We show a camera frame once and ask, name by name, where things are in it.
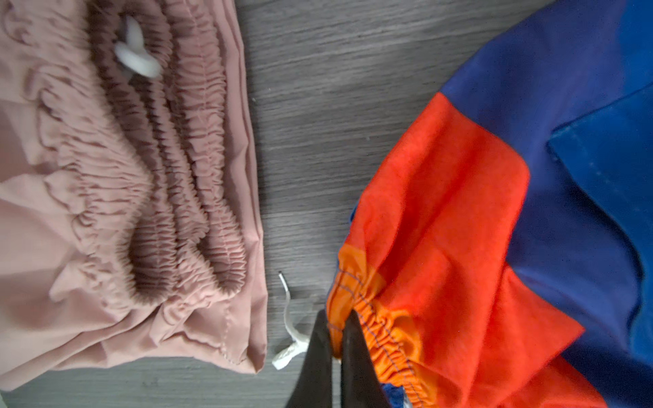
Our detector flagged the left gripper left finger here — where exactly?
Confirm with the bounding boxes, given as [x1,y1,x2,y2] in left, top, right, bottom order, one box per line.
[286,310,333,408]

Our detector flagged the rainbow coloured shorts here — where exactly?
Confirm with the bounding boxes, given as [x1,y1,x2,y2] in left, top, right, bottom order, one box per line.
[323,1,652,407]

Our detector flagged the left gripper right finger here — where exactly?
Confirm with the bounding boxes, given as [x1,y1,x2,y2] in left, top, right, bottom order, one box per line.
[340,310,391,408]

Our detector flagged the pink shorts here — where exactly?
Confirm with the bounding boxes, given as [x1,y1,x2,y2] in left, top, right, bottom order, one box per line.
[1,1,268,391]

